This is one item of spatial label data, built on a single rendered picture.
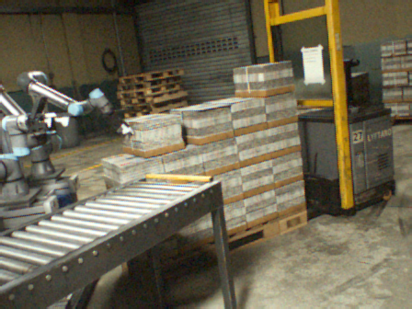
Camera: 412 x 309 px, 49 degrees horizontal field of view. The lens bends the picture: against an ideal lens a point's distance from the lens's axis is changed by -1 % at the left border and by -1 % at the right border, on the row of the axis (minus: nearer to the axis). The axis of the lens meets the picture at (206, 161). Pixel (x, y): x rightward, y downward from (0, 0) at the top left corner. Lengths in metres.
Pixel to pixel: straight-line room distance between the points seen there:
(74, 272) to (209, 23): 9.52
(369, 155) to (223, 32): 7.13
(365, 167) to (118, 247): 2.63
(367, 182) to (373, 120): 0.51
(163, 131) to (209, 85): 8.05
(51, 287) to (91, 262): 0.17
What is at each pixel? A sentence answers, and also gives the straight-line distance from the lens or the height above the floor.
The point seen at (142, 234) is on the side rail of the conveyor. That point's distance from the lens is 1.82.
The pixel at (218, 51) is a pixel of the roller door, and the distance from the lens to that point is 10.71.
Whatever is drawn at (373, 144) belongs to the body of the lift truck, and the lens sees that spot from 3.98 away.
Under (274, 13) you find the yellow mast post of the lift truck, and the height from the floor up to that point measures 1.69.
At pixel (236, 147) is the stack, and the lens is 3.22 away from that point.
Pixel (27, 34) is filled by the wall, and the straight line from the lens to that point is 10.43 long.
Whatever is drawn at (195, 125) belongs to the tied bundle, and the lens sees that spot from 3.05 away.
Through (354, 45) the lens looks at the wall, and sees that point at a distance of 9.39.
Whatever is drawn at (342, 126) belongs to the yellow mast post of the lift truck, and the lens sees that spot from 3.62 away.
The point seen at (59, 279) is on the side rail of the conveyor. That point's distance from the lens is 1.60.
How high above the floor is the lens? 1.37
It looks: 12 degrees down
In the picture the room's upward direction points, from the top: 8 degrees counter-clockwise
